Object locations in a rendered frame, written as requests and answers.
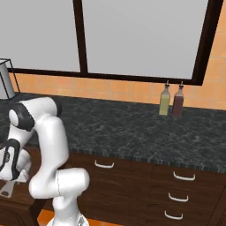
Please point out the dark red vinegar bottle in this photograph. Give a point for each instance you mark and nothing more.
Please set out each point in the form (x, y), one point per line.
(178, 104)

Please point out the dark framed window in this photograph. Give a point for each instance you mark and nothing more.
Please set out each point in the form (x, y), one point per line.
(84, 38)

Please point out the yellow oil bottle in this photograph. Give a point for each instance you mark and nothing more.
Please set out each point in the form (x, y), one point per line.
(164, 103)

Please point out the dark wood drawer front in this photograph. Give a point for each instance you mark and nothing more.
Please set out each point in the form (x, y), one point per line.
(203, 198)
(206, 179)
(197, 216)

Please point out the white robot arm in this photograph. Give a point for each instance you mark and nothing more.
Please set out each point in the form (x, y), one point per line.
(51, 141)

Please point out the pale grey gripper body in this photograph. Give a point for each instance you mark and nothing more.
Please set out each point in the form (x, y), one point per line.
(8, 188)

